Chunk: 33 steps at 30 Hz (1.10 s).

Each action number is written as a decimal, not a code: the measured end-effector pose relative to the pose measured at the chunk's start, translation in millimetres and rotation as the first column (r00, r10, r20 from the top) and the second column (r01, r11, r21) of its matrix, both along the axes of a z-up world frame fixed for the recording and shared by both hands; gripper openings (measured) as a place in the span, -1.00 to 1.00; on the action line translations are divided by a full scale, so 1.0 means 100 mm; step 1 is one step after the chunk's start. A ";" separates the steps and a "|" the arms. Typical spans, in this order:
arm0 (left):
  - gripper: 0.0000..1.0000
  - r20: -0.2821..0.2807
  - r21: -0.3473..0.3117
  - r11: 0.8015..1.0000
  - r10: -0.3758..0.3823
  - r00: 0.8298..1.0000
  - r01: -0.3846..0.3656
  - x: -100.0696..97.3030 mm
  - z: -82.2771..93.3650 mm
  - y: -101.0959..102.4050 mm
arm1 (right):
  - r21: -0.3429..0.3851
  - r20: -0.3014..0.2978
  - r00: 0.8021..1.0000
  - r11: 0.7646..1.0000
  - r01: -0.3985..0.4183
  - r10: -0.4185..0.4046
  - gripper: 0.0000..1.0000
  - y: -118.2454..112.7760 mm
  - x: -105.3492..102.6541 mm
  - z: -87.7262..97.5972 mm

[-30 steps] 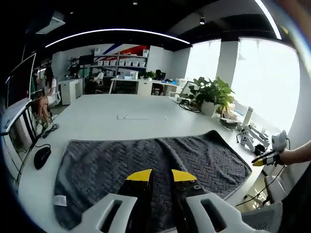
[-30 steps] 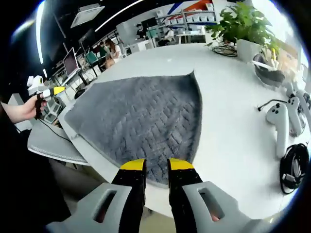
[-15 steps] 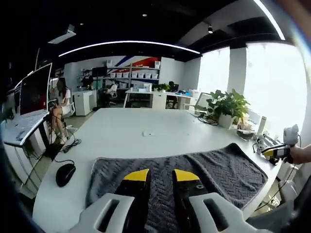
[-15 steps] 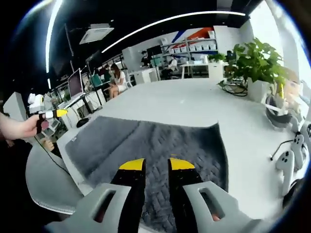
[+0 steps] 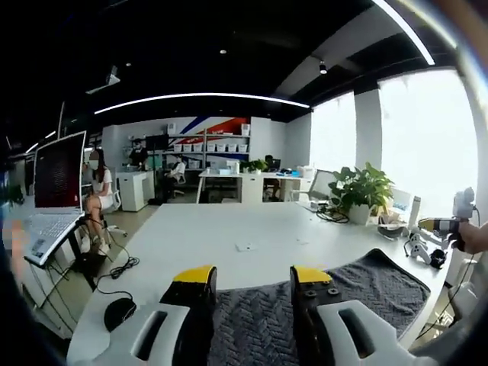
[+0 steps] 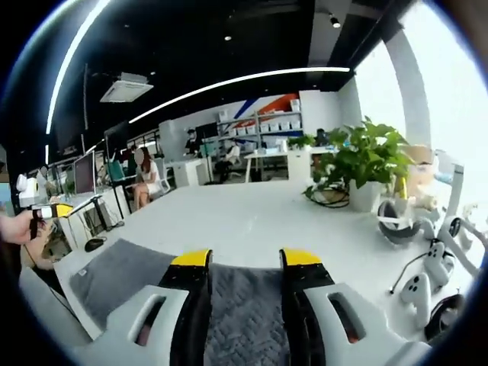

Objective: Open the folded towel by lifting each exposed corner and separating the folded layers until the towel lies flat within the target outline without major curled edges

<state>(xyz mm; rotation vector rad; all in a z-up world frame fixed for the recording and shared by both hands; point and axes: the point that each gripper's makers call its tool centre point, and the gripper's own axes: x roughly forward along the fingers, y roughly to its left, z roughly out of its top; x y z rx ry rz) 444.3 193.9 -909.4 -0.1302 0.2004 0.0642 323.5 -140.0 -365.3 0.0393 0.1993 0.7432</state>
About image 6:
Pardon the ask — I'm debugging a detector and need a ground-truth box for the grey knitted towel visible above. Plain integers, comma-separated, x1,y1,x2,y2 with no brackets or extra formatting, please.
68,238,291,366

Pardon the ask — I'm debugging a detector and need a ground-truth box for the person's left hand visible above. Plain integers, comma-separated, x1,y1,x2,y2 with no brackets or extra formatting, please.
0,209,49,246

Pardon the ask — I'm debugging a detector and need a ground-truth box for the small white computer desk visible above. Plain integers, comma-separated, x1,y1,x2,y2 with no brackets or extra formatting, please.
63,194,125,237

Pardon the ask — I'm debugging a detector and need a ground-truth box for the computer monitor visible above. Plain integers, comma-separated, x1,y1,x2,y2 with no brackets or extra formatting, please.
73,150,96,195

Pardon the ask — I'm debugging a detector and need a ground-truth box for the black computer mouse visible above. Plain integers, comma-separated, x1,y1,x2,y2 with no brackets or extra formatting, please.
84,236,108,252

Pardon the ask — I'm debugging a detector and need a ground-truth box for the white game controller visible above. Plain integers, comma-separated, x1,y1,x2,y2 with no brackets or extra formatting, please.
426,242,454,289
400,272,434,329

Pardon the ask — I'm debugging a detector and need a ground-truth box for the white VR headset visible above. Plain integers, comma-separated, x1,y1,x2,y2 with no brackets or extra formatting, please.
377,197,422,246

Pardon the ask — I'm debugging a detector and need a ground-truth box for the white office chair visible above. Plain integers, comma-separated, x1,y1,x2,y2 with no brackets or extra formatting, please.
156,158,173,191

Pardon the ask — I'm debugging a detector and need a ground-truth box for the white low cabinet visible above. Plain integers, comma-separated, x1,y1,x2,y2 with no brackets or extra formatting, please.
165,158,210,188

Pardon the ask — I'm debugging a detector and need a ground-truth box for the ceiling air conditioner unit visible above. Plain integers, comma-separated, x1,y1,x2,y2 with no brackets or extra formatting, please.
99,71,155,104

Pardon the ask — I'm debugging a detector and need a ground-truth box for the long ceiling light strip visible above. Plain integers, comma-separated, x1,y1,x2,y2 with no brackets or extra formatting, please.
45,0,111,134
128,67,351,124

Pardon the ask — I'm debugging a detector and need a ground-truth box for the white office desk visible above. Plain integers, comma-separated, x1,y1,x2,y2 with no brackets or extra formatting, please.
243,150,291,183

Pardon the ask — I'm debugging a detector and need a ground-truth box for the green plant in white pot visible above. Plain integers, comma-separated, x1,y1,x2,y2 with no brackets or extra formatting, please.
303,116,416,213

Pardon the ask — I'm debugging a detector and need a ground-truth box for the small green plant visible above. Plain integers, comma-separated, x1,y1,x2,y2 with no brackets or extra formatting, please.
287,133,316,150

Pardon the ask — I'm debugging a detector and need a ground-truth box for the white headset stand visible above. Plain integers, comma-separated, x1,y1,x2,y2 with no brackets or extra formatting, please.
434,162,488,268

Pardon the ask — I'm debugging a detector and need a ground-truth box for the shelf rack with white boxes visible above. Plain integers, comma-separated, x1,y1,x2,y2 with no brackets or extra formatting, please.
217,99,304,140

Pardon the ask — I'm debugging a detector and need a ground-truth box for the coiled black cable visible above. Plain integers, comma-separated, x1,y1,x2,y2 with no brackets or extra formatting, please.
304,186,351,209

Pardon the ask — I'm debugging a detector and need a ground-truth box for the black ring-shaped object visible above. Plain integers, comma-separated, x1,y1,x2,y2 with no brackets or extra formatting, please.
425,293,468,344

